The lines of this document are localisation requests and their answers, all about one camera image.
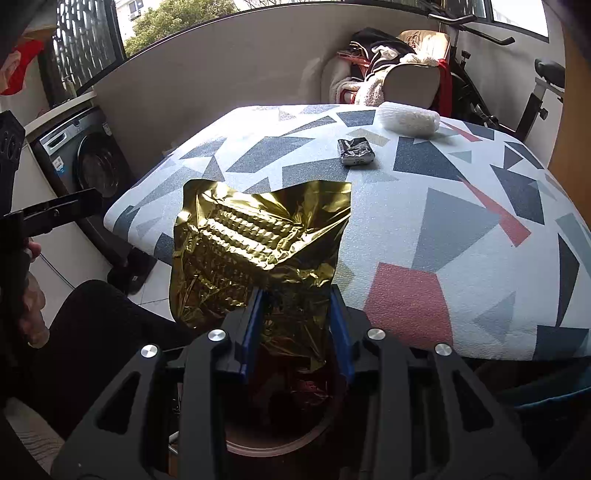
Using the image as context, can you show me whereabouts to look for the beige chair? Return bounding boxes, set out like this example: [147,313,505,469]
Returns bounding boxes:
[321,28,455,116]

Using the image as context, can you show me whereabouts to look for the crumpled silver packet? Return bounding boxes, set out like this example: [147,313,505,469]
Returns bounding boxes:
[337,137,376,168]

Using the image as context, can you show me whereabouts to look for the white foam fruit net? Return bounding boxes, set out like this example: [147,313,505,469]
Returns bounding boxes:
[376,100,441,137]

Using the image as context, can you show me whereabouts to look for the blue plastic basin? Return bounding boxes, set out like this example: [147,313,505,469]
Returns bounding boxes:
[499,369,591,462]

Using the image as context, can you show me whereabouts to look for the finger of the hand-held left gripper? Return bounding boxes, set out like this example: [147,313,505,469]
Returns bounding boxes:
[4,188,101,238]

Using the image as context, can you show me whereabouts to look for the black window lattice screen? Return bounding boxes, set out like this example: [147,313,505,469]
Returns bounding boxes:
[51,0,123,88]

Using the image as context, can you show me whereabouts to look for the black jacket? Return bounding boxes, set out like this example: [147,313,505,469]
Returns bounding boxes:
[348,28,416,75]

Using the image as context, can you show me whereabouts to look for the grey washing machine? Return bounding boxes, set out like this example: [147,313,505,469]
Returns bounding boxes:
[30,106,137,222]

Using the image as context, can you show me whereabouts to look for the red strap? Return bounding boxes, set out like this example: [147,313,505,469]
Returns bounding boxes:
[436,60,455,116]

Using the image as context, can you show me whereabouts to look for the wooden panel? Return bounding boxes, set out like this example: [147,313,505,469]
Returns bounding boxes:
[547,28,591,185]

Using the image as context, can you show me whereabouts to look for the gold foil wrapper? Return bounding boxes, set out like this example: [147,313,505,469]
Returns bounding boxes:
[168,179,354,374]

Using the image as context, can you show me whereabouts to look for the round trash bin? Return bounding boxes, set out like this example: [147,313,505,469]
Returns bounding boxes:
[222,364,345,480]

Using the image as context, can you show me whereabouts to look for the white fleece garment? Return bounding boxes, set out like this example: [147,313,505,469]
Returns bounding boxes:
[332,53,439,108]

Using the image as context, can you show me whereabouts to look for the red hanging cloth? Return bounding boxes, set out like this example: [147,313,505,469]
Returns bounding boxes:
[0,39,44,97]

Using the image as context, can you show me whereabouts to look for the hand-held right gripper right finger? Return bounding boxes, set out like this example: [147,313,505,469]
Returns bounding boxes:
[329,285,539,480]

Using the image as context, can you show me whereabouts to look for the patterned tablecloth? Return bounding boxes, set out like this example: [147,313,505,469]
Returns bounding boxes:
[102,104,591,363]

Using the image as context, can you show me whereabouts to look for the black exercise bike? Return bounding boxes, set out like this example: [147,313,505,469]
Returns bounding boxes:
[427,0,566,139]

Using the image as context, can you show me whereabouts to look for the pair of dark slippers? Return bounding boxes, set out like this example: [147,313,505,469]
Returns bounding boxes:
[107,247,158,296]

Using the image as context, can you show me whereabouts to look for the person's leg in black pants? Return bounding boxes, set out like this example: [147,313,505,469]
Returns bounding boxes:
[0,279,195,439]

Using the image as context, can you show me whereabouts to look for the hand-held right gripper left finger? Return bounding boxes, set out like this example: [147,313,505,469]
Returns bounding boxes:
[51,288,266,480]

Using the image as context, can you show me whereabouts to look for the person's left hand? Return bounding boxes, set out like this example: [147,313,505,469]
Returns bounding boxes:
[18,242,51,349]

